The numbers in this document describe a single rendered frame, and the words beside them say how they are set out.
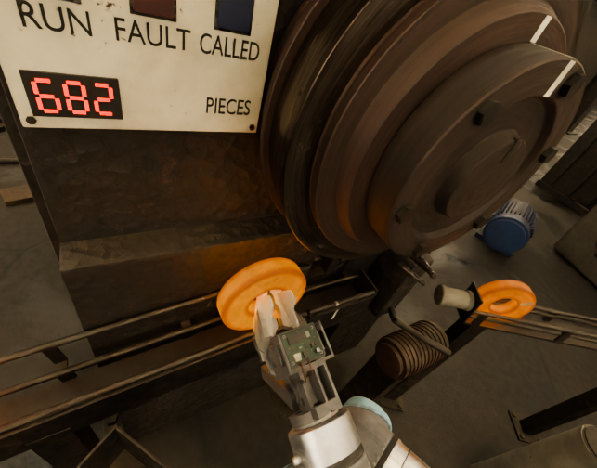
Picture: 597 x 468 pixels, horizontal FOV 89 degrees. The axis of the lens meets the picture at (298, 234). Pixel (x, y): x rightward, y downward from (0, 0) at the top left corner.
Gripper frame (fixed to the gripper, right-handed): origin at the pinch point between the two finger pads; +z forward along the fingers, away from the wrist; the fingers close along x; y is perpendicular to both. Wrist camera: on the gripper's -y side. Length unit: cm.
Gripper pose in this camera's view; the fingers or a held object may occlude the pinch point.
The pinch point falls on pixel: (266, 289)
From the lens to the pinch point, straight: 52.2
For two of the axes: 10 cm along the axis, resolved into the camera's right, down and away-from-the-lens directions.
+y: 3.5, -5.0, -7.9
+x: -8.6, 1.5, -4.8
